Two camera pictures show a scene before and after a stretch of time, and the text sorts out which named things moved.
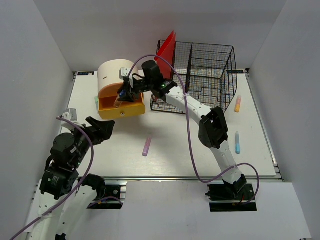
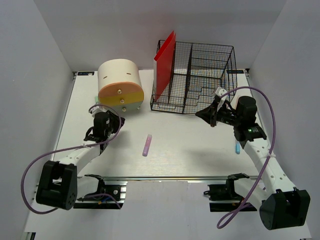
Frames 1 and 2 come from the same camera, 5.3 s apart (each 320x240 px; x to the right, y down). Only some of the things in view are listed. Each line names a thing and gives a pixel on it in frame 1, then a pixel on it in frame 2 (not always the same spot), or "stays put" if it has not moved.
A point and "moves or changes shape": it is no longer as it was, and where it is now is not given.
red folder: x=167 y=50 stays put
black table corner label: x=85 y=73 stays put
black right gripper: x=126 y=87 -> x=210 y=114
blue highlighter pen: x=237 y=142 stays put
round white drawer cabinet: x=109 y=82 moves or changes shape
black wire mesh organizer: x=207 y=72 stays put
